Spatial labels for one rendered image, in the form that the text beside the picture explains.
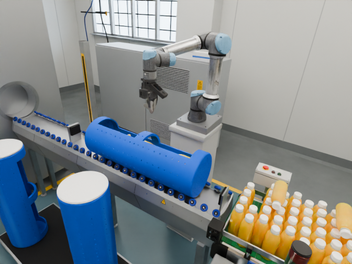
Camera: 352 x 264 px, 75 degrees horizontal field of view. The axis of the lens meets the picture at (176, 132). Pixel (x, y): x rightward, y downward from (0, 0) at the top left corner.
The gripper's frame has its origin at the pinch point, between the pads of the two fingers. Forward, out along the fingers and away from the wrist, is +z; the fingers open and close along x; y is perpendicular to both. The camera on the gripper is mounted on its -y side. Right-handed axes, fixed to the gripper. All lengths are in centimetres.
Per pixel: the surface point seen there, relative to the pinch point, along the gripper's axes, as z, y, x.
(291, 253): 17, -87, 38
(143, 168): 31.9, -3.6, 14.3
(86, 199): 37, 8, 48
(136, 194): 56, 3, 14
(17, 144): 37, 94, 39
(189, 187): 31.0, -36.1, 14.2
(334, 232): 32, -105, 2
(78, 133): 42, 81, -3
